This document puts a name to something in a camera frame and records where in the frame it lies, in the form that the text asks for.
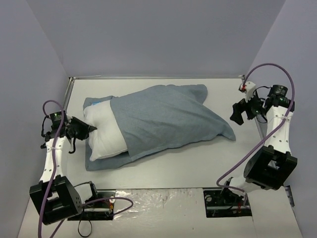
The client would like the black cable loop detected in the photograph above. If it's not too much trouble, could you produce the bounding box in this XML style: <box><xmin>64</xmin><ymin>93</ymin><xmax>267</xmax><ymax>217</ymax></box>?
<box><xmin>77</xmin><ymin>219</ymin><xmax>94</xmax><ymax>238</ymax></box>

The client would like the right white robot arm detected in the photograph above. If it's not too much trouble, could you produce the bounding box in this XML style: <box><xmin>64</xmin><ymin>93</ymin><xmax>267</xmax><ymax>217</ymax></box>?
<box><xmin>219</xmin><ymin>82</ymin><xmax>298</xmax><ymax>205</ymax></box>

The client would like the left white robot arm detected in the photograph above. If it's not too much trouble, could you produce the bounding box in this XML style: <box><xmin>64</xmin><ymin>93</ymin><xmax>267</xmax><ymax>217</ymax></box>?
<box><xmin>29</xmin><ymin>111</ymin><xmax>97</xmax><ymax>225</ymax></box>

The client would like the blue patterned pillowcase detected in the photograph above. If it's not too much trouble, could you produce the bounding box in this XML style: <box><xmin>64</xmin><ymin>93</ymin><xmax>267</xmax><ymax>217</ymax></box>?
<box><xmin>83</xmin><ymin>84</ymin><xmax>236</xmax><ymax>171</ymax></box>

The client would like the white pillow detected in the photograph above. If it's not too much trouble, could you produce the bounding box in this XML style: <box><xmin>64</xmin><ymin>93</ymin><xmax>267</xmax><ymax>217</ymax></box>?
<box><xmin>83</xmin><ymin>100</ymin><xmax>128</xmax><ymax>162</ymax></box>

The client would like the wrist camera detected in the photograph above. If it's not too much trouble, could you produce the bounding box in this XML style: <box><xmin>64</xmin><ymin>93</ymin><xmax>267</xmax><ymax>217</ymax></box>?
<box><xmin>239</xmin><ymin>81</ymin><xmax>256</xmax><ymax>102</ymax></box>
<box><xmin>62</xmin><ymin>114</ymin><xmax>72</xmax><ymax>123</ymax></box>

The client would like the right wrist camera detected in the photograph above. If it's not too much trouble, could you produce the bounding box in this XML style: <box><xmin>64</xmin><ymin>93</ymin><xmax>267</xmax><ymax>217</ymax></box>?
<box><xmin>239</xmin><ymin>81</ymin><xmax>256</xmax><ymax>102</ymax></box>

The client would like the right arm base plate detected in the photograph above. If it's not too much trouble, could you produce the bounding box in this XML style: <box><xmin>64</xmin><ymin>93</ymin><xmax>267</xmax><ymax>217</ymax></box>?
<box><xmin>203</xmin><ymin>188</ymin><xmax>252</xmax><ymax>218</ymax></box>

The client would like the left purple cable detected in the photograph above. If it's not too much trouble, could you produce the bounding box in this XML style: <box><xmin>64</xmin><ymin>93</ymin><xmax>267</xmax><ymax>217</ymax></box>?
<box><xmin>37</xmin><ymin>100</ymin><xmax>134</xmax><ymax>238</ymax></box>

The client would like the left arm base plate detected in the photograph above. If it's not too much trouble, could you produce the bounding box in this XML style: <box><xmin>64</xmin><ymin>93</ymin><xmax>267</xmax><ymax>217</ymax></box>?
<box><xmin>67</xmin><ymin>200</ymin><xmax>114</xmax><ymax>221</ymax></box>

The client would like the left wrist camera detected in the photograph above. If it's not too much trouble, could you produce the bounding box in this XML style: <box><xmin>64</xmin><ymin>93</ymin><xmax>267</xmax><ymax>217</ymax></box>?
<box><xmin>62</xmin><ymin>114</ymin><xmax>72</xmax><ymax>123</ymax></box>

